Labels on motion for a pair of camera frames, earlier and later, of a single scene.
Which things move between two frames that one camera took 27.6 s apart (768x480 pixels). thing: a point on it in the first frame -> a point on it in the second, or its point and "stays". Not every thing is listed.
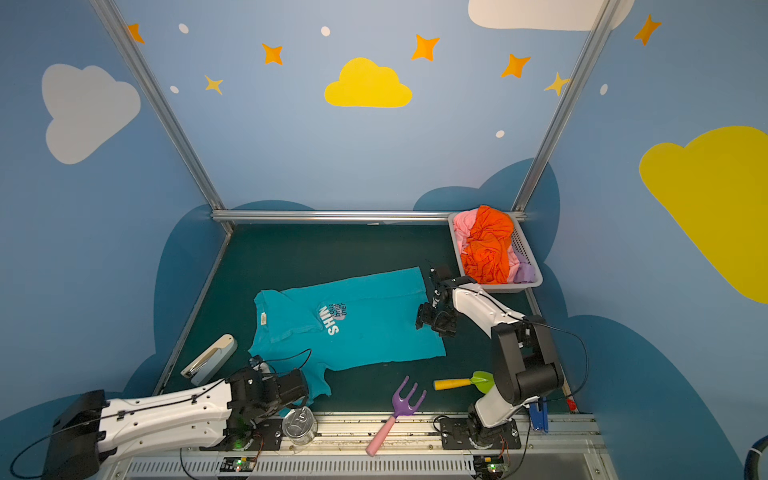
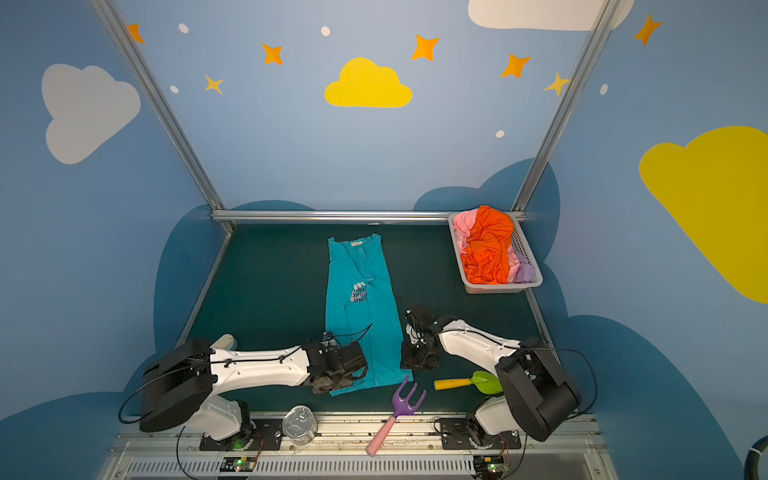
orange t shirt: [485, 255] stays
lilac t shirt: [525, 272] stays
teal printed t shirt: [342, 325] -> [361, 303]
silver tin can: [300, 425] stays
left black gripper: [294, 389] -> [352, 363]
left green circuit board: [237, 464] stays
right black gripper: [435, 315] -> [417, 346]
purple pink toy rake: [401, 407] stays
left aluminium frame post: [163, 108] stays
